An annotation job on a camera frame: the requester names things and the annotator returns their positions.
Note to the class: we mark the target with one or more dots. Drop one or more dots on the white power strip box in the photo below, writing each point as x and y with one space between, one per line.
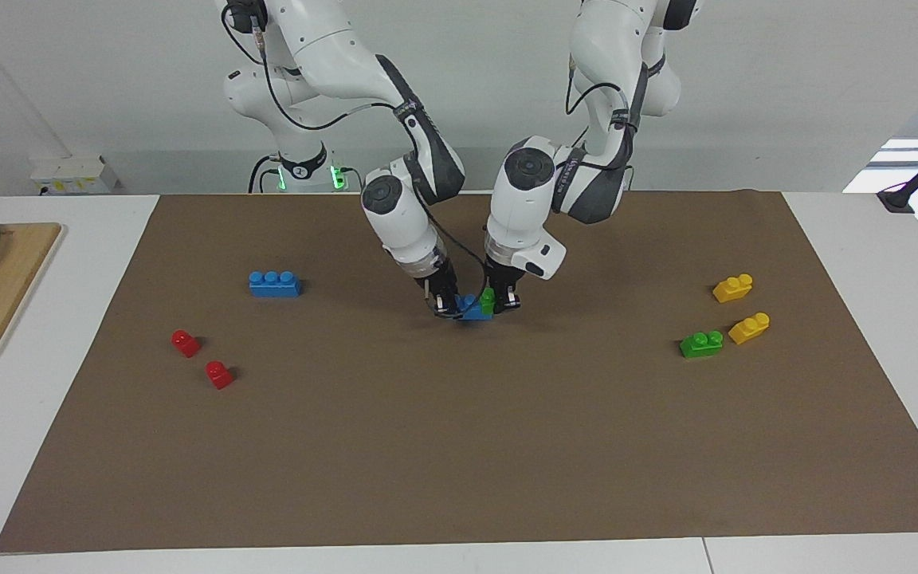
72 175

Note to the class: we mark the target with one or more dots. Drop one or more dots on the plain green toy brick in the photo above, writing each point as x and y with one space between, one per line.
488 303

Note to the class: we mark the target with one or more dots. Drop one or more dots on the red one-stud toy brick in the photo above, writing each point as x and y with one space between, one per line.
219 375
186 344

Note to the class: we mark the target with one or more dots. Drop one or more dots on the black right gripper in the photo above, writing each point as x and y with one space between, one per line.
439 281

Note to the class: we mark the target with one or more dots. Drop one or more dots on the wooden cutting board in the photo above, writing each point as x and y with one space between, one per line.
5 287

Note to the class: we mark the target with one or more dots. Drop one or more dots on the yellow toy brick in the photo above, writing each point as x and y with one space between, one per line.
750 328
733 288

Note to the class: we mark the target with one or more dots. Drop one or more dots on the green brick with white stickers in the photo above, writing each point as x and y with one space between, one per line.
702 344

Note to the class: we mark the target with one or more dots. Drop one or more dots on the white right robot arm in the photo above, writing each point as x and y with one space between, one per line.
331 48

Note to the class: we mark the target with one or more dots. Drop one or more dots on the blue three-stud toy brick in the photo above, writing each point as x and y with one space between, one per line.
471 311
274 285

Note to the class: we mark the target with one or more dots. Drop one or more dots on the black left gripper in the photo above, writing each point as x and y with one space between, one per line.
504 277

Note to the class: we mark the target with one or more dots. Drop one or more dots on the brown table mat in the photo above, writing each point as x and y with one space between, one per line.
427 438

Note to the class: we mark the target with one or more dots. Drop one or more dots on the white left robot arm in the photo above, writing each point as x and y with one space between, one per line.
610 40

